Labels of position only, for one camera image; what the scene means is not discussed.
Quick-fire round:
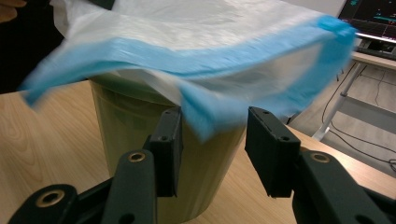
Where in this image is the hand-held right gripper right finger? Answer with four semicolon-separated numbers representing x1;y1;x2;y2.
244;105;302;199

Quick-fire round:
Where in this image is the green plastic bin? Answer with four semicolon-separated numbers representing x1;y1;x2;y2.
88;74;247;223

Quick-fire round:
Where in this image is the white garbage bag blue edge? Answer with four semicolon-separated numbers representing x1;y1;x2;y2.
18;0;359;141

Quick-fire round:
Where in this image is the computer monitor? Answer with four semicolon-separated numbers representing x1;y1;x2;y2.
337;0;396;41

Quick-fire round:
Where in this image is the coiled black cable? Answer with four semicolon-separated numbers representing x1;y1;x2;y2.
321;62;396;174

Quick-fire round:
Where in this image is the desk with white metal legs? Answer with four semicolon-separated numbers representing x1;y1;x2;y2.
311;50;396;141

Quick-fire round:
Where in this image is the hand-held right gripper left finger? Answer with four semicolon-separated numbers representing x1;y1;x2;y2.
143;105;185;199

